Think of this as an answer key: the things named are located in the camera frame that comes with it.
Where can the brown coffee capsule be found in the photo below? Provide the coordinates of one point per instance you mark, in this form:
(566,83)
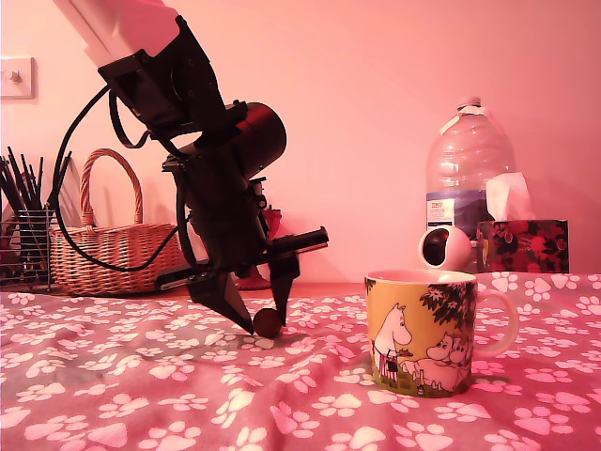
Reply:
(267,324)

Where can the red glass goblet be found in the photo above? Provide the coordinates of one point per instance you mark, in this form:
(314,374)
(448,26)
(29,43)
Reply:
(257,284)

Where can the paw print cloth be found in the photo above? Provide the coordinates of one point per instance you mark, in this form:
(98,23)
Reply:
(188,399)

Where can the cartoon print mug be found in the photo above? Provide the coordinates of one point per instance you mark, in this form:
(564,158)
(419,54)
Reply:
(422,329)

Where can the black chopstick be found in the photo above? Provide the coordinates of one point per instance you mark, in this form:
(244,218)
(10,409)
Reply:
(39,183)
(9,188)
(19,178)
(55,188)

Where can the large clear water bottle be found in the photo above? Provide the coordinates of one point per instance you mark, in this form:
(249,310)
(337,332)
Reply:
(469,155)

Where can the white tissue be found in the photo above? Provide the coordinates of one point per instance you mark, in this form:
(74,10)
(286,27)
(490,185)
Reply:
(507,197)

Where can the floral tissue box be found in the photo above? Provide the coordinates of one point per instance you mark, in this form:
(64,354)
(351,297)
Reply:
(526,249)

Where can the small white round camera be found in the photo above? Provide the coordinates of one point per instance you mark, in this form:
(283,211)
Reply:
(455,249)

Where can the white wall switch plate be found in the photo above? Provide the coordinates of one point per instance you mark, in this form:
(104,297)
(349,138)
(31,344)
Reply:
(19,80)

